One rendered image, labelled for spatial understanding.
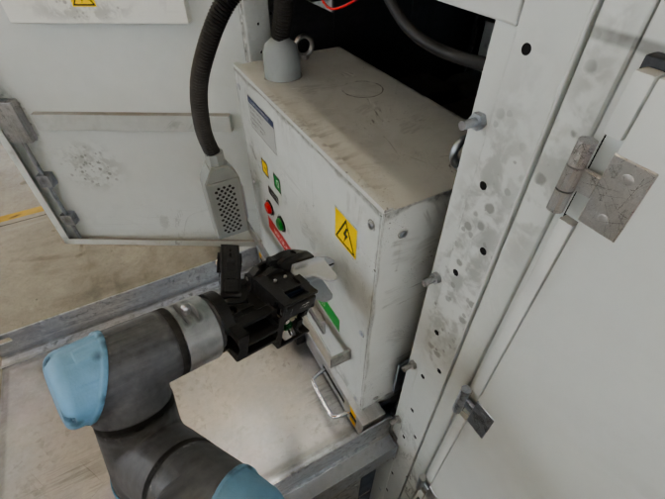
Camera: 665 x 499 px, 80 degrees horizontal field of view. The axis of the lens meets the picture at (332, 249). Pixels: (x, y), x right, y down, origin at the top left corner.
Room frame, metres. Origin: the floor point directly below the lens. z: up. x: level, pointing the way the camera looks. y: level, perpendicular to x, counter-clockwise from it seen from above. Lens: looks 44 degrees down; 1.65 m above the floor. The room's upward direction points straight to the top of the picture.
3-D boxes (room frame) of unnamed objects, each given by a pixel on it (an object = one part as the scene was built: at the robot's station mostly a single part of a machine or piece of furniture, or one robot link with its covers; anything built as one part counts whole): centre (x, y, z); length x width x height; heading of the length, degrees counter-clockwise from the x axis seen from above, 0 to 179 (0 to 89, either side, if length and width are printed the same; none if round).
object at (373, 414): (0.54, 0.05, 0.89); 0.54 x 0.05 x 0.06; 29
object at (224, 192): (0.69, 0.23, 1.14); 0.08 x 0.05 x 0.17; 119
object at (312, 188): (0.53, 0.07, 1.15); 0.48 x 0.01 x 0.48; 29
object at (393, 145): (0.66, -0.16, 1.15); 0.51 x 0.50 x 0.48; 119
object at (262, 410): (0.40, 0.32, 0.82); 0.68 x 0.62 x 0.06; 118
